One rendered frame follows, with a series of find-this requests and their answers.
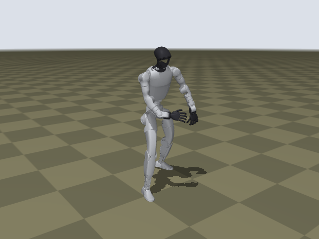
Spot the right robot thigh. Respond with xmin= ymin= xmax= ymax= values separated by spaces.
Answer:
xmin=141 ymin=110 xmax=158 ymax=160

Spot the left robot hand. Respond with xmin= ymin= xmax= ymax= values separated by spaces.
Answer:
xmin=186 ymin=108 xmax=198 ymax=125

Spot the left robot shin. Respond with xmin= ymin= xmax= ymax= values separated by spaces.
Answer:
xmin=159 ymin=143 xmax=173 ymax=164

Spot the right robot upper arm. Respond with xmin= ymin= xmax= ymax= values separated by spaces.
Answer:
xmin=138 ymin=71 xmax=155 ymax=103

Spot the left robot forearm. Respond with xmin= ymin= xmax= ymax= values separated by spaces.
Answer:
xmin=184 ymin=85 xmax=196 ymax=112

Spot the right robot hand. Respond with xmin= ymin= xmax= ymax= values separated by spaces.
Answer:
xmin=163 ymin=109 xmax=187 ymax=123

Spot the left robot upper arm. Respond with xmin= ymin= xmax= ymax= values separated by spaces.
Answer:
xmin=171 ymin=66 xmax=187 ymax=94

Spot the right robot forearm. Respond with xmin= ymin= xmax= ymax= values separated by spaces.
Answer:
xmin=145 ymin=97 xmax=169 ymax=119

